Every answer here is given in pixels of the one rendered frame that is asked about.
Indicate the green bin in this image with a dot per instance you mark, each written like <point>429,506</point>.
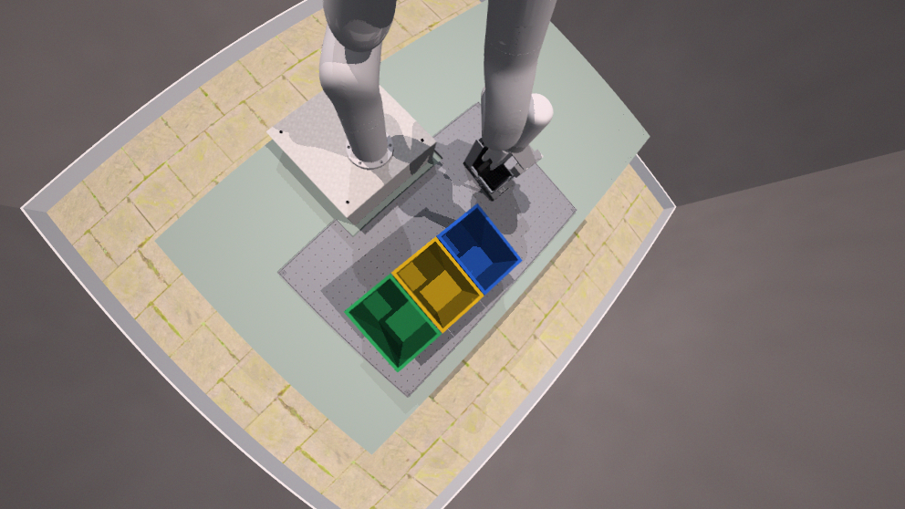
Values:
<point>396,328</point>

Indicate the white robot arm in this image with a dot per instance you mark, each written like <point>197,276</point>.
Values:
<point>515,32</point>

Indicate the black well plate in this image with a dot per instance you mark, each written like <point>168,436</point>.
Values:
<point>498,175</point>

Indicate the blue open bin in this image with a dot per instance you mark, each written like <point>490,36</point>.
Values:
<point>479,249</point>

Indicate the yellow open-top bin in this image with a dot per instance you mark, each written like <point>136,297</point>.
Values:
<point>436,280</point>

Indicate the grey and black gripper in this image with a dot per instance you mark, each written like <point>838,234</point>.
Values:
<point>496,158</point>

